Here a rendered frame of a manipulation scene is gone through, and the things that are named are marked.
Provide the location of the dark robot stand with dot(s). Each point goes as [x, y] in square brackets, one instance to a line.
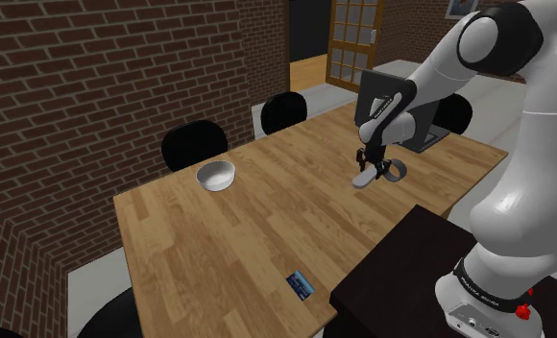
[391, 281]

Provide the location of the white bowl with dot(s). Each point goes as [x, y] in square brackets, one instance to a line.
[215, 177]

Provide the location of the wooden table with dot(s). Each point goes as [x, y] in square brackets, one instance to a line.
[259, 220]

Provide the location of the wooden door with glass panes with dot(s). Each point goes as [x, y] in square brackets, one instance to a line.
[353, 42]

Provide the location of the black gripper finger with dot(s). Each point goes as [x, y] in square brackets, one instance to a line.
[361, 160]
[382, 170]

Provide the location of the framed wall picture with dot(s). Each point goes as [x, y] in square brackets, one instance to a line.
[461, 7]

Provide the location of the blue card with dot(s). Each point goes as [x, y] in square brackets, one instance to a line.
[301, 284]

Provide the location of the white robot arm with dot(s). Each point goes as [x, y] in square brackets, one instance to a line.
[531, 140]

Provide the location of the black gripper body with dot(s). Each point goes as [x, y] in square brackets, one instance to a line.
[375, 152]

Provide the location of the dark grey open laptop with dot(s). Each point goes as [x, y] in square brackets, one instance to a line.
[377, 89]

